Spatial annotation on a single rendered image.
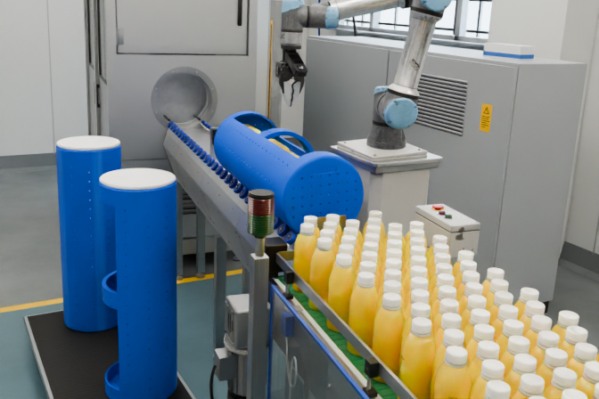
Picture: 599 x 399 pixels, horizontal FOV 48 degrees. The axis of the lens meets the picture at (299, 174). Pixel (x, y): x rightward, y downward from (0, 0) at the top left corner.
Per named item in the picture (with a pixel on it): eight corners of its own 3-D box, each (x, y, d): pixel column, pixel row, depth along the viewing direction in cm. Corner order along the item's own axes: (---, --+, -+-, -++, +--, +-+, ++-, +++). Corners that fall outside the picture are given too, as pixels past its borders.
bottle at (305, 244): (296, 295, 191) (299, 234, 186) (289, 285, 197) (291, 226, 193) (319, 292, 193) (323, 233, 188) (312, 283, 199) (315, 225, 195)
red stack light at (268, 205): (269, 207, 166) (269, 191, 165) (277, 215, 160) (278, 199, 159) (243, 208, 163) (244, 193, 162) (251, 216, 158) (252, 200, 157)
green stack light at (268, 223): (268, 226, 167) (269, 207, 166) (277, 235, 161) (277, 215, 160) (243, 228, 165) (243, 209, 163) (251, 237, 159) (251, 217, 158)
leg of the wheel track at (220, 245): (223, 353, 335) (225, 232, 319) (225, 358, 329) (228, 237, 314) (211, 354, 332) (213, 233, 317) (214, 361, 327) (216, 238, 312)
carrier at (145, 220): (155, 362, 295) (93, 383, 277) (153, 167, 273) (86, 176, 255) (190, 391, 274) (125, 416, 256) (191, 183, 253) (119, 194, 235)
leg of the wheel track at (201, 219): (203, 274, 428) (204, 178, 412) (206, 278, 423) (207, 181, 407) (194, 275, 426) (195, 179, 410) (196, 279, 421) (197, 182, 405)
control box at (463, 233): (439, 233, 217) (442, 202, 214) (477, 255, 199) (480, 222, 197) (412, 235, 213) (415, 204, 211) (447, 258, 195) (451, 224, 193)
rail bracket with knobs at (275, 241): (284, 266, 211) (285, 235, 208) (292, 275, 204) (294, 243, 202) (254, 270, 207) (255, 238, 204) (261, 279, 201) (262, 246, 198)
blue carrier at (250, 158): (276, 171, 304) (274, 108, 296) (364, 234, 225) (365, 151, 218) (214, 177, 294) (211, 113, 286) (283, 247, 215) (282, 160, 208)
